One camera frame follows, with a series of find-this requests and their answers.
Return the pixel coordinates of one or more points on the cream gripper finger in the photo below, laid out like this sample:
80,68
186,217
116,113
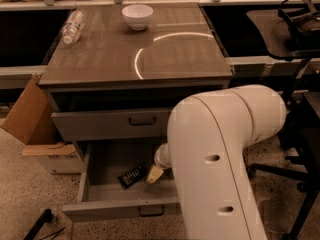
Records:
154,174

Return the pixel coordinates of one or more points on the black rxbar chocolate bar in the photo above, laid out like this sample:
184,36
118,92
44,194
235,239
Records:
131,177

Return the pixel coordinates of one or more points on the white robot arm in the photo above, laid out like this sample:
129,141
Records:
206,135

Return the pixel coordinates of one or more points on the grey top drawer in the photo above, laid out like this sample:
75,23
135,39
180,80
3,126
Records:
111,124

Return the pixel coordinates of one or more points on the grey open middle drawer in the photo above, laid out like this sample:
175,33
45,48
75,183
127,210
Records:
101,196

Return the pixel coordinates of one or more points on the grey drawer cabinet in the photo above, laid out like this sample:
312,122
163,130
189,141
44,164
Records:
113,67

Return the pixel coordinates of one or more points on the white cardboard box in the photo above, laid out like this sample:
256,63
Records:
56,158

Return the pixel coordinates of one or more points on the black floor stand leg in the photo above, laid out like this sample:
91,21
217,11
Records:
45,217

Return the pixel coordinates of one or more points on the brown cardboard sheet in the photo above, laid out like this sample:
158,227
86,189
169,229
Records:
29,121

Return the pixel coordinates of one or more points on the black office chair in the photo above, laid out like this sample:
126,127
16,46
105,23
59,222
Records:
301,131

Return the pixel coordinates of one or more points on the white ceramic bowl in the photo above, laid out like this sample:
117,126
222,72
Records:
137,16

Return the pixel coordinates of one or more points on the clear plastic water bottle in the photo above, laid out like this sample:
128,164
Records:
72,29

